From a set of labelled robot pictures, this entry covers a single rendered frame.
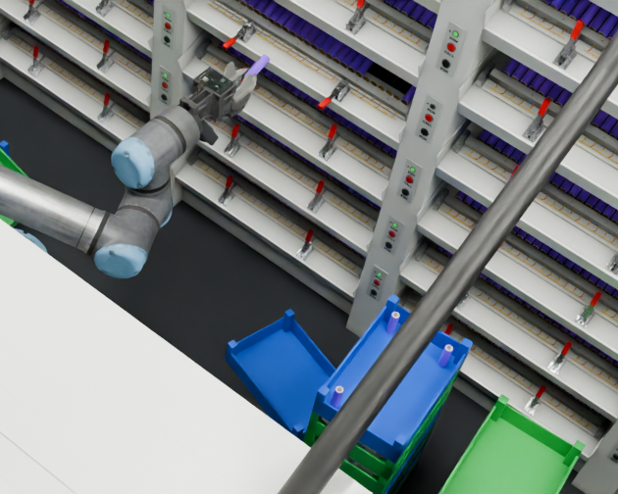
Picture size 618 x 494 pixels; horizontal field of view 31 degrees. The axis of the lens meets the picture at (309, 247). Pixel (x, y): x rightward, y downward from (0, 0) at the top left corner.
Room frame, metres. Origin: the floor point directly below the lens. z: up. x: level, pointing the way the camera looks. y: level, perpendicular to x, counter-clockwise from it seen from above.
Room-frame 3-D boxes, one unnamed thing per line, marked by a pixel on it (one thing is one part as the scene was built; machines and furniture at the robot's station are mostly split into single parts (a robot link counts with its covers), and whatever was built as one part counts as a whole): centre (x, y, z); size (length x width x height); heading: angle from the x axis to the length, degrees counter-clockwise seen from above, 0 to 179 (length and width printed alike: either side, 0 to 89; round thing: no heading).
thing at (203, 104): (1.58, 0.27, 0.86); 0.12 x 0.08 x 0.09; 153
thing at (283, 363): (1.50, -0.03, 0.04); 0.30 x 0.20 x 0.08; 47
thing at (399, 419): (1.26, -0.23, 0.52); 0.30 x 0.20 x 0.08; 157
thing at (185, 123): (1.50, 0.31, 0.85); 0.10 x 0.05 x 0.09; 63
